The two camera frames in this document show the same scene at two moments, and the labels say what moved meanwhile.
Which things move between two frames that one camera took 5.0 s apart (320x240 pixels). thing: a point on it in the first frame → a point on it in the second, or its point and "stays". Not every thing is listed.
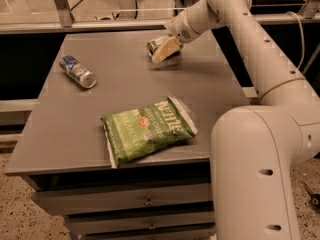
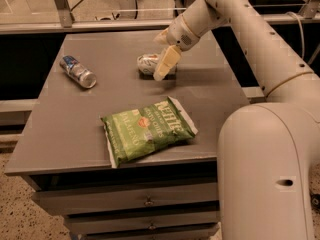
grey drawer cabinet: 162,194 stays
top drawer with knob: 89,201 stays
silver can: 154,44 → 148,63
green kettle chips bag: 135,133 stays
